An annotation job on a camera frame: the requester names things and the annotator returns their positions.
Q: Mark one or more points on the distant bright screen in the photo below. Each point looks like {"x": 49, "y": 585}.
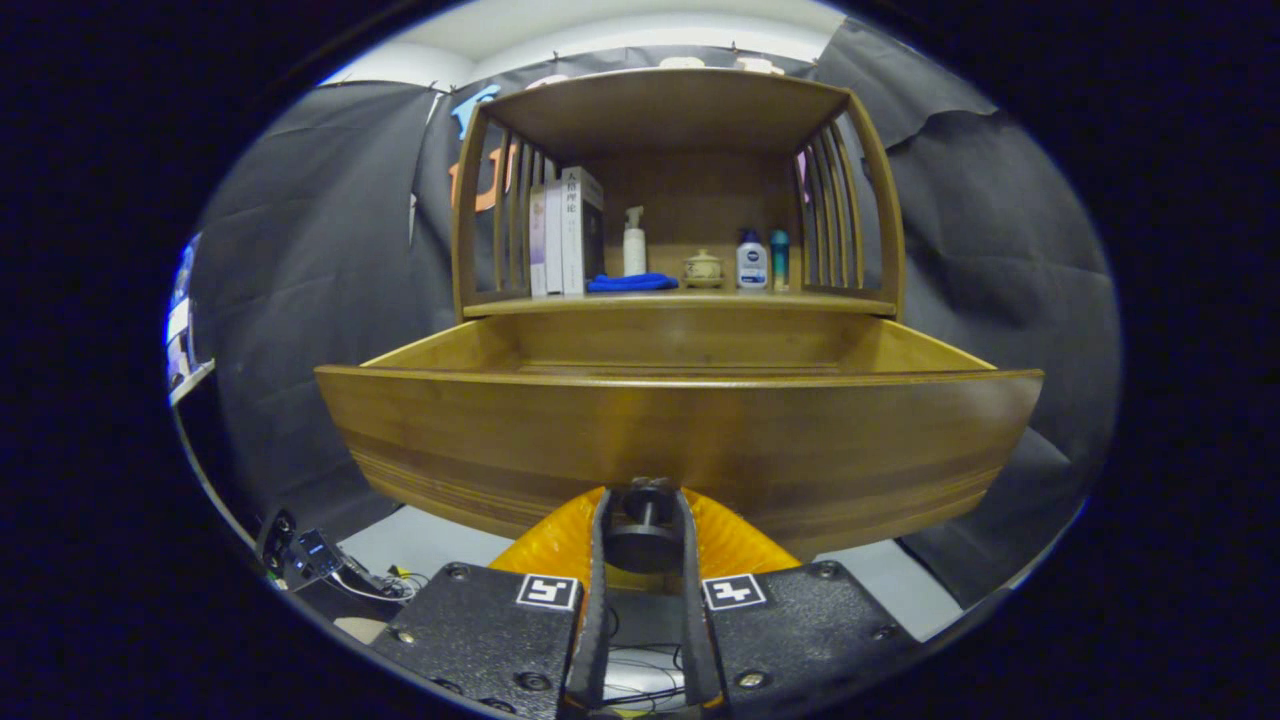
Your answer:
{"x": 185, "y": 330}

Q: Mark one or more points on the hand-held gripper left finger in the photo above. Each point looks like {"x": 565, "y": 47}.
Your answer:
{"x": 597, "y": 620}

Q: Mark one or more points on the white pump bottle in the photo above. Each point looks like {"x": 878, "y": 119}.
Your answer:
{"x": 634, "y": 250}

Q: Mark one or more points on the slim teal bottle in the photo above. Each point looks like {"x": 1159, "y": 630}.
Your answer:
{"x": 779, "y": 260}

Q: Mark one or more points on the white book with dark cover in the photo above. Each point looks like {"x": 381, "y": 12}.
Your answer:
{"x": 575, "y": 235}

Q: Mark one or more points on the wooden cabinet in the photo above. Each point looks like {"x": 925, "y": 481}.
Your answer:
{"x": 690, "y": 190}

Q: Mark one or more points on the black drawer knob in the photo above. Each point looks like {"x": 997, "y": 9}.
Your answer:
{"x": 645, "y": 545}

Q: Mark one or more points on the wooden drawer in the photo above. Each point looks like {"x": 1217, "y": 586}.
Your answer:
{"x": 700, "y": 440}

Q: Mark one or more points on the wooden countertop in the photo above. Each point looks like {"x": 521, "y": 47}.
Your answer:
{"x": 700, "y": 300}

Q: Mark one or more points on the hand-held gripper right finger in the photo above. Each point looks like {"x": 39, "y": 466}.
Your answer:
{"x": 695, "y": 640}

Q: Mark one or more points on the beige lidded teacup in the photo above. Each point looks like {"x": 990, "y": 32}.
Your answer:
{"x": 702, "y": 270}

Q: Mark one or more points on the pale purple book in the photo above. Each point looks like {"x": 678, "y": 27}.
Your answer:
{"x": 537, "y": 240}

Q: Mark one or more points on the black electronic device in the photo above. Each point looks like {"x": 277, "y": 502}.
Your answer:
{"x": 310, "y": 555}

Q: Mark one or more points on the thin white book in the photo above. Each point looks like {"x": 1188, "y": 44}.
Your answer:
{"x": 554, "y": 240}

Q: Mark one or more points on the white lotion bottle blue cap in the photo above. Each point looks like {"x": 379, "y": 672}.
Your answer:
{"x": 752, "y": 265}

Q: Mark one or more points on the blue folded cloth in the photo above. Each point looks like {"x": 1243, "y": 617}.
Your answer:
{"x": 630, "y": 283}

